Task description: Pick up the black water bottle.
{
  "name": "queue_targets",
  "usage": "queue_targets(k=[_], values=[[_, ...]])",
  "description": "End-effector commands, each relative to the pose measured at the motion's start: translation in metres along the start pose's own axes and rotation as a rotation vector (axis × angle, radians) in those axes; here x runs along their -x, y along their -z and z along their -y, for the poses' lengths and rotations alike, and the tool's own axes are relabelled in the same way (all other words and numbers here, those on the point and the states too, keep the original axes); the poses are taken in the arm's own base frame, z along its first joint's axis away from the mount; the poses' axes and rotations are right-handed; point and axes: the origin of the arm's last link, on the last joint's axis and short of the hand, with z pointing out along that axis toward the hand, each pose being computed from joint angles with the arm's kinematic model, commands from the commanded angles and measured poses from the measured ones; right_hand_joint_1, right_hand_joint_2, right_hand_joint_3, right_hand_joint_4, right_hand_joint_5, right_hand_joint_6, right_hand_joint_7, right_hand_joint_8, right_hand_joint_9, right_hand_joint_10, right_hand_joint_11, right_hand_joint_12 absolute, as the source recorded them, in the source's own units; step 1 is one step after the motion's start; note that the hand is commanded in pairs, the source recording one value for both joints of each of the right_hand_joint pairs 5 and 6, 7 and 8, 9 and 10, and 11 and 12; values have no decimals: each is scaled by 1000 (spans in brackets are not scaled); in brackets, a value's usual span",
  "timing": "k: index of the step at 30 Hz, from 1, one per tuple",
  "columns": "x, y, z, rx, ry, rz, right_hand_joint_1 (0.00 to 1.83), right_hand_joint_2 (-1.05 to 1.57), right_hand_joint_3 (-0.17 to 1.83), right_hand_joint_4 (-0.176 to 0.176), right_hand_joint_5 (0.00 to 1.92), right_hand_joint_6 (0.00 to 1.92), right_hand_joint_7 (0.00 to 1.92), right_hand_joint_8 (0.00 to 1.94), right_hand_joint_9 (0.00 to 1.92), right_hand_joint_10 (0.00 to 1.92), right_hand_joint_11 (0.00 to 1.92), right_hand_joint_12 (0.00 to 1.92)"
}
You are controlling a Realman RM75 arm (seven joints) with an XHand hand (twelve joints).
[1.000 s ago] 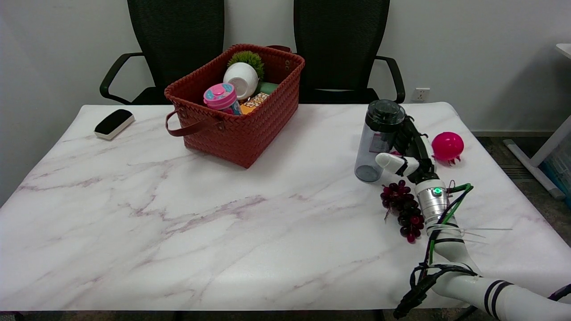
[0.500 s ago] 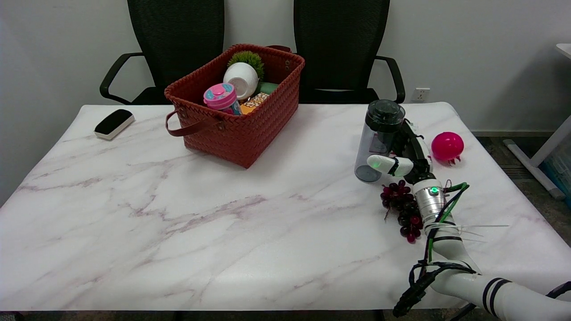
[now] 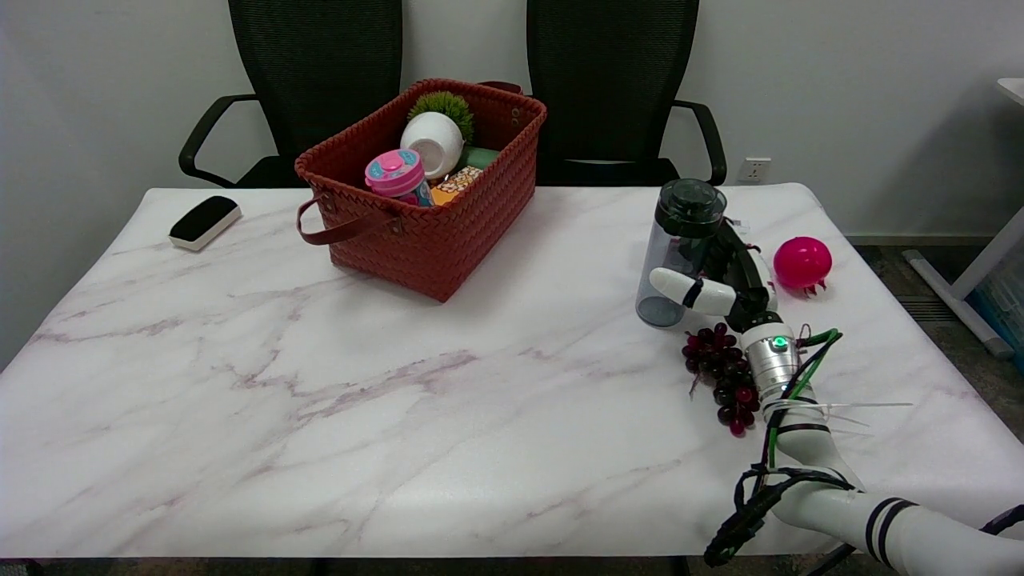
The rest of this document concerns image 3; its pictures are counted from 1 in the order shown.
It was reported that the pink pomegranate toy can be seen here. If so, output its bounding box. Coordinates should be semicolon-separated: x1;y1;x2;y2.
773;236;834;298

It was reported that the green cable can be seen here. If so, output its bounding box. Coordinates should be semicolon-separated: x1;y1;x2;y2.
766;327;844;471

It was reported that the black lidded clear water bottle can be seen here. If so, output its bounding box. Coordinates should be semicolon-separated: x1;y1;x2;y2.
636;178;727;329

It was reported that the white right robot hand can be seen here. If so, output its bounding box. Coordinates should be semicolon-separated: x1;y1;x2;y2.
649;218;781;334

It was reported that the black mesh office chair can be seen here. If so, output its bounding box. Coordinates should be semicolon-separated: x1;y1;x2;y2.
526;0;727;187
178;0;405;190

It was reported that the orange snack pack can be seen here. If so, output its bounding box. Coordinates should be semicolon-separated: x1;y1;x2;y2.
430;165;485;206

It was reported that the dark red grape bunch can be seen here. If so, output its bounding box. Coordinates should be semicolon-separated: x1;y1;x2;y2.
682;322;762;438

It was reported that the pink lidded kids cup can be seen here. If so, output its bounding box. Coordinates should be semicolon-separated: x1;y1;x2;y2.
365;149;435;208

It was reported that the black white board eraser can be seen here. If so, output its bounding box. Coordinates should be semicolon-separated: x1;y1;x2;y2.
169;195;242;252

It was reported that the red woven basket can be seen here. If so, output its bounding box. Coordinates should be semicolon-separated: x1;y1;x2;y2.
294;78;548;303

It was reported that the white pot green plant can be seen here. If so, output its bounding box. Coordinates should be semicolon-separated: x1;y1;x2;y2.
400;90;475;180

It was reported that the blue box on floor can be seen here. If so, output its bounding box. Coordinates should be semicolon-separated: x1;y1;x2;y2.
970;238;1024;373

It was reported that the white side desk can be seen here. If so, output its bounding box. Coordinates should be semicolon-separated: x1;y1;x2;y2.
903;78;1024;358

